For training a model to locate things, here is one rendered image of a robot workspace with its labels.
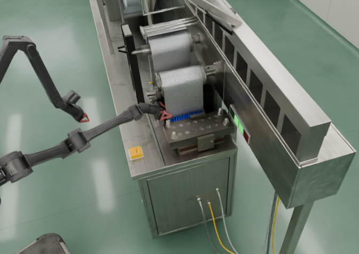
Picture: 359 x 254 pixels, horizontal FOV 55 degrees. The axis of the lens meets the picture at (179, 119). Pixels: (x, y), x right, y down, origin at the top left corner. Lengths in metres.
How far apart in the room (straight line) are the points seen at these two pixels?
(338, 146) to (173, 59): 1.12
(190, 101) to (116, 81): 0.79
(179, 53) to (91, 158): 1.62
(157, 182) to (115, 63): 1.14
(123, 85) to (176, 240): 1.24
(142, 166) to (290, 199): 0.90
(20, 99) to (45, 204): 1.54
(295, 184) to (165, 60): 1.11
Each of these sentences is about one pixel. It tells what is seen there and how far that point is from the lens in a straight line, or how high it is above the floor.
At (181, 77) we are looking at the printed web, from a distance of 1.97.
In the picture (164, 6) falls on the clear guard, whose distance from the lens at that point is 2.88.
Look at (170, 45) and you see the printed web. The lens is 2.10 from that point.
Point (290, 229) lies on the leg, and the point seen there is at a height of 0.69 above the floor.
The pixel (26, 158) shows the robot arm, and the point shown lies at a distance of 1.53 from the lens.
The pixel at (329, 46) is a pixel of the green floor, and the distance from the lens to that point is 4.79.
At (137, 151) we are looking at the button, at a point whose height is 0.92.
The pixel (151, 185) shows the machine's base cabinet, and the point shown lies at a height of 0.76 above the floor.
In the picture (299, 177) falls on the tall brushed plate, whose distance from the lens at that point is 1.44.
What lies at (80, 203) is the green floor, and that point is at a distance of 3.11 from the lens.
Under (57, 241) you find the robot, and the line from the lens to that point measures 2.71.
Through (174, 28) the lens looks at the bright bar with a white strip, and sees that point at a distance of 2.11.
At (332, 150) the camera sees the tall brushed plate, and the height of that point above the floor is 1.44.
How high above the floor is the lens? 2.51
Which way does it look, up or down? 45 degrees down
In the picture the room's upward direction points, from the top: 5 degrees counter-clockwise
